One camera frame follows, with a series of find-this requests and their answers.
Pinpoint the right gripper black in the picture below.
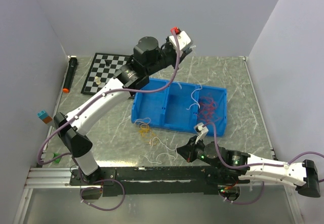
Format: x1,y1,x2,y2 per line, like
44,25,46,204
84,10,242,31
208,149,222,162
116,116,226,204
175,136,221,169

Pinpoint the white cable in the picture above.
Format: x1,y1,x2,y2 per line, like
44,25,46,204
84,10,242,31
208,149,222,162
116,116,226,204
174,46,203,111
143,139,179,164

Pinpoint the yellow cable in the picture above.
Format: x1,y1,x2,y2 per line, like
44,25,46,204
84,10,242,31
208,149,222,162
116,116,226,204
134,118,160,146

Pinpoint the blue three-compartment bin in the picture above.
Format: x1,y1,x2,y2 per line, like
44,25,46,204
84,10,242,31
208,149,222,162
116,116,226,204
131,82,227,137

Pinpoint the red orange cable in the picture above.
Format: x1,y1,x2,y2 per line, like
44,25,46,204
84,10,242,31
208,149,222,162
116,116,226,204
197,92,221,124

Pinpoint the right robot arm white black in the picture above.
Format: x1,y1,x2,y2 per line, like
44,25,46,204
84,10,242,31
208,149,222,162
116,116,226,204
176,136,320,198

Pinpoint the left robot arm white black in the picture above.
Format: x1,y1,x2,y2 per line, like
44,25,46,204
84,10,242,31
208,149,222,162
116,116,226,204
54,31,193,185

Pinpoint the black chess piece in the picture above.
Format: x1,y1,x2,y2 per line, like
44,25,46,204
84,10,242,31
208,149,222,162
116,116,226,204
104,60,111,67

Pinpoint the black white chessboard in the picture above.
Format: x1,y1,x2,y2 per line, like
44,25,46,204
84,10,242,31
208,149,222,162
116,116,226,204
80,53,130,96

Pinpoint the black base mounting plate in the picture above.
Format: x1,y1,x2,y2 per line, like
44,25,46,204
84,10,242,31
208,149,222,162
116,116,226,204
69,166,250,197

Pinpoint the white chess piece lower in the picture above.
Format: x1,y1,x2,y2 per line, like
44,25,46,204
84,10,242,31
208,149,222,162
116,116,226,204
95,76,101,85

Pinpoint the black marker orange cap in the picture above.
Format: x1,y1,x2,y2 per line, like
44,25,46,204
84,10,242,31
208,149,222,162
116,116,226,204
62,57,78,93

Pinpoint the green toy brick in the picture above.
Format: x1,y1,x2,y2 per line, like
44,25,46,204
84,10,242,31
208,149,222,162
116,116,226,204
53,153,61,164

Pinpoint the blue brown toy block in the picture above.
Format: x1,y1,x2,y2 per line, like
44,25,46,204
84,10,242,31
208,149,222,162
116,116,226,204
37,110,54,126

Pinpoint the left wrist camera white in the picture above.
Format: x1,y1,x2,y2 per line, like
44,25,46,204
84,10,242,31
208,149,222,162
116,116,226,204
168,31,193,53

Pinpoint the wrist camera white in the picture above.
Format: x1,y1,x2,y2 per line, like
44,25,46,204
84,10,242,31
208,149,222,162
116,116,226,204
194,122,209,144
168,31,193,53

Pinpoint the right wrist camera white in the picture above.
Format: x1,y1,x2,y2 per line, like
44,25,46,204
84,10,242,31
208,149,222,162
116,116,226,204
194,122,209,144

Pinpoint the aluminium frame rail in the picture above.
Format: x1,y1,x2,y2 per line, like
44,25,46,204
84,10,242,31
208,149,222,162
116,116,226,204
24,167,289,190

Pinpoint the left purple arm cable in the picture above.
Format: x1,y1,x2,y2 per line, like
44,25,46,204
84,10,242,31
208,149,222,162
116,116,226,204
37,30,182,165

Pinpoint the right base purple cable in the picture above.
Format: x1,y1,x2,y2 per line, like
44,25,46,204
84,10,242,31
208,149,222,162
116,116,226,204
220,181,266,207

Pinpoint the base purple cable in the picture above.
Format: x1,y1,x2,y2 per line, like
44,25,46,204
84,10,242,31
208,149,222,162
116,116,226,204
79,178,126,212
220,181,266,207

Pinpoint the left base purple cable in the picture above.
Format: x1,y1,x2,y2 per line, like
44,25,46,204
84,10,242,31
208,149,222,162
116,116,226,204
79,178,126,212

